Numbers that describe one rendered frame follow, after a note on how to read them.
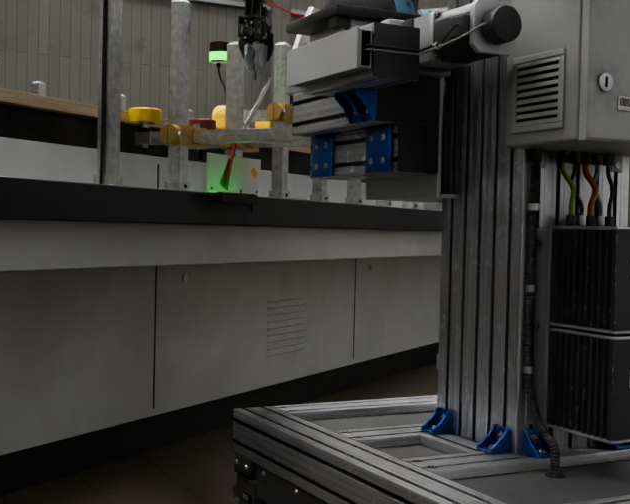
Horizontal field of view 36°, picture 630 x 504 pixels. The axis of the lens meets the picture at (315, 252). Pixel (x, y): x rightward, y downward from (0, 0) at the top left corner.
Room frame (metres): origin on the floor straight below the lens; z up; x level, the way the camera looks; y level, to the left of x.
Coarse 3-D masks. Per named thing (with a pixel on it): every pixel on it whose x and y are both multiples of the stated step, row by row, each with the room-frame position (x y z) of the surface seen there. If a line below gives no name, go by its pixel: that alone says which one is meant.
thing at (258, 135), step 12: (144, 132) 2.46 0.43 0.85; (156, 132) 2.44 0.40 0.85; (204, 132) 2.38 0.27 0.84; (216, 132) 2.36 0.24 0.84; (228, 132) 2.35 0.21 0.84; (240, 132) 2.33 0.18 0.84; (252, 132) 2.32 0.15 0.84; (264, 132) 2.30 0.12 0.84; (276, 132) 2.29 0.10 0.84; (288, 132) 2.28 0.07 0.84; (144, 144) 2.47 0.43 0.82; (156, 144) 2.47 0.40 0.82
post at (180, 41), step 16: (176, 0) 2.37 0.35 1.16; (176, 16) 2.37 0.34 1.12; (176, 32) 2.37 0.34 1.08; (176, 48) 2.37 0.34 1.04; (176, 64) 2.37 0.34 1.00; (176, 80) 2.37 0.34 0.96; (176, 96) 2.37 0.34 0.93; (176, 112) 2.37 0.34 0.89; (176, 160) 2.36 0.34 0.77; (176, 176) 2.36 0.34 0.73
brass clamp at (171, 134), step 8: (168, 128) 2.34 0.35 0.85; (176, 128) 2.34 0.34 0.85; (184, 128) 2.36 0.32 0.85; (192, 128) 2.39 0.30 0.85; (200, 128) 2.42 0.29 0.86; (160, 136) 2.35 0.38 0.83; (168, 136) 2.34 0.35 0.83; (176, 136) 2.33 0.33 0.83; (184, 136) 2.36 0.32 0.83; (192, 136) 2.39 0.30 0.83; (168, 144) 2.34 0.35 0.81; (176, 144) 2.36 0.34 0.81; (184, 144) 2.36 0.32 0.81; (192, 144) 2.39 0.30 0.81; (200, 144) 2.42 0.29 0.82
